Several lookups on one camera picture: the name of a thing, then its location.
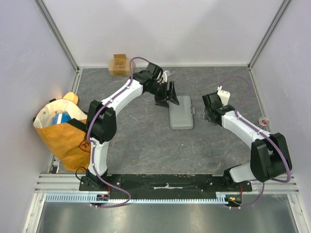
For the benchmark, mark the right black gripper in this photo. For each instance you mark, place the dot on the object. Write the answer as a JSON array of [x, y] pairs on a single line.
[[209, 116]]

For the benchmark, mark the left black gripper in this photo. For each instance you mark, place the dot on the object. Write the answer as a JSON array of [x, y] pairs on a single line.
[[170, 94]]

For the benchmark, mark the grey plastic tool case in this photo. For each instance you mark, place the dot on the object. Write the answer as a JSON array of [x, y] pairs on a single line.
[[181, 116]]

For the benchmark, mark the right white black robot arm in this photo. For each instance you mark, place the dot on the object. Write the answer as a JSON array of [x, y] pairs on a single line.
[[269, 158]]

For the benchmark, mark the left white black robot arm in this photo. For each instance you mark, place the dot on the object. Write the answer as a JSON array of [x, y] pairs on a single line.
[[101, 121]]

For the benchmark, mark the small cardboard box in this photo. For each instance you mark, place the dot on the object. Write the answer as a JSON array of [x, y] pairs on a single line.
[[120, 65]]

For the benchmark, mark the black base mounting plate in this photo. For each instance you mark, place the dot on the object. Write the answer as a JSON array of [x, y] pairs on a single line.
[[130, 182]]

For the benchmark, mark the tan wooden object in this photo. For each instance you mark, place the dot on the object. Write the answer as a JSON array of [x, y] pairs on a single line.
[[72, 97]]

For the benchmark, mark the brown paper tote bag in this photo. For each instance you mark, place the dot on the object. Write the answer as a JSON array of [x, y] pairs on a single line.
[[66, 142]]

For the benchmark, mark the blue box in bag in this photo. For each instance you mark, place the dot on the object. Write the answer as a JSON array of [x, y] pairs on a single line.
[[61, 118]]

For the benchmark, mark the white slotted cable duct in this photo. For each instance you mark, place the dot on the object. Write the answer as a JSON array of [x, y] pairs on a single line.
[[98, 199]]

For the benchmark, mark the aluminium frame rail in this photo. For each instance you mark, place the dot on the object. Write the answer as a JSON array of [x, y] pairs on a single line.
[[71, 183]]

